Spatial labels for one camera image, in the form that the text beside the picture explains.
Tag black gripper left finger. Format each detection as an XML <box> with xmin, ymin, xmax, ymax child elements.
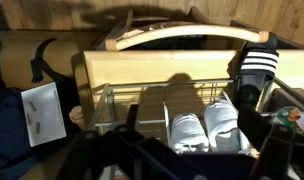
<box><xmin>56</xmin><ymin>104</ymin><xmax>153</xmax><ymax>180</ymax></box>

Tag white paper sheet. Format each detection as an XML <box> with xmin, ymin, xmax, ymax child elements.
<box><xmin>20</xmin><ymin>81</ymin><xmax>67</xmax><ymax>148</ymax></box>

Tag metal wire shoe rack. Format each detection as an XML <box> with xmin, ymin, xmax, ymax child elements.
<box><xmin>88</xmin><ymin>78</ymin><xmax>304</xmax><ymax>180</ymax></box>

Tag black slide sandal white stripes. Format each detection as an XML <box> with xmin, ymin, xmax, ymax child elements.
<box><xmin>233</xmin><ymin>33</ymin><xmax>280</xmax><ymax>111</ymax></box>

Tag dark blue bag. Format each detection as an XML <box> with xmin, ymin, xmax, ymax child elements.
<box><xmin>0</xmin><ymin>81</ymin><xmax>83</xmax><ymax>180</ymax></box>

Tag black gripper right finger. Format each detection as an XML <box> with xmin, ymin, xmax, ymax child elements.
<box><xmin>238</xmin><ymin>103</ymin><xmax>304</xmax><ymax>180</ymax></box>

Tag light wooden chair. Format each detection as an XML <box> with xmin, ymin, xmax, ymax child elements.
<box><xmin>83</xmin><ymin>5</ymin><xmax>304</xmax><ymax>111</ymax></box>

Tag beige rounded knob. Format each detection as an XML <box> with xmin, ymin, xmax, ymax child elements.
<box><xmin>68</xmin><ymin>105</ymin><xmax>88</xmax><ymax>131</ymax></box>

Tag black strap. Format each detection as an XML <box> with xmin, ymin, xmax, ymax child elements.
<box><xmin>30</xmin><ymin>38</ymin><xmax>60</xmax><ymax>84</ymax></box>

